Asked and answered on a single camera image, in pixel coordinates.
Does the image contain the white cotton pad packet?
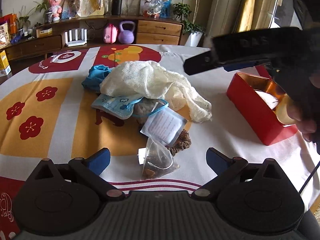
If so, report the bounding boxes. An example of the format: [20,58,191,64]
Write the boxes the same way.
[140,107,188,147]

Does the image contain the cream knitted mesh cloth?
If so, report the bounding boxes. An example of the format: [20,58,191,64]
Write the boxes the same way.
[100,61,212,122]

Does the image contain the red tin box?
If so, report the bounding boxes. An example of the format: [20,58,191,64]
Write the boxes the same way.
[226,66,297,146]

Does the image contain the pink plush doll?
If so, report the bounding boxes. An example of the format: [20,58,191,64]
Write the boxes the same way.
[47,0,62,22]

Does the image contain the clear bag of items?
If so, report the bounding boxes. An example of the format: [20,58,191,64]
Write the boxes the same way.
[143,0,164,18]

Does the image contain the printed white tablecloth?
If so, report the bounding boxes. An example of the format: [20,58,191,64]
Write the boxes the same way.
[1,45,319,239]

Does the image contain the blue plastic bag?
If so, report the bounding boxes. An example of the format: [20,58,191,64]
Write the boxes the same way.
[81,64,112,93]

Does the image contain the clear tea bag sachet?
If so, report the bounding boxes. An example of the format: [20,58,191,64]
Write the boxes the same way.
[138,138,180,180]

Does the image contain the yellow tape roll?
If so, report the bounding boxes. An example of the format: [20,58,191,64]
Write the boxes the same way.
[275,94,296,126]

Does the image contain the brown hair scrunchie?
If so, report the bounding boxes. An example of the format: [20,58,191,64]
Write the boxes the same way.
[167,129,191,157]

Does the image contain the person's right hand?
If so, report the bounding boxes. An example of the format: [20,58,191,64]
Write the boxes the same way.
[284,70,319,144]

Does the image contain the yellow cardboard box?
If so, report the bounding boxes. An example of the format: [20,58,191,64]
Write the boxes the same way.
[0,50,11,77]

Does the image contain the purple kettlebell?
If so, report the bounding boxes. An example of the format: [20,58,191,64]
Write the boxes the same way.
[118,21,136,44]

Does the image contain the black cylindrical speaker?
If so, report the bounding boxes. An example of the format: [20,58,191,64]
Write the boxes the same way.
[111,0,122,16]

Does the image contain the wooden tv sideboard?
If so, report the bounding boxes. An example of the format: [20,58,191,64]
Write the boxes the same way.
[3,15,184,61]

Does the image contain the white wifi router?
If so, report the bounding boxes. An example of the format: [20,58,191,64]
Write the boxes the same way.
[65,28,87,47]

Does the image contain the pink toy case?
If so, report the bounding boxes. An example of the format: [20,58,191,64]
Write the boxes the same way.
[103,24,118,43]

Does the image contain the light blue patterned pouch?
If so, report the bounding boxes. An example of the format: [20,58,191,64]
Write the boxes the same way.
[91,94,169,120]

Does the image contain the potted plant white pot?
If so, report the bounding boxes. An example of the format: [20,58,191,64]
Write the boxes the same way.
[170,0,213,47]

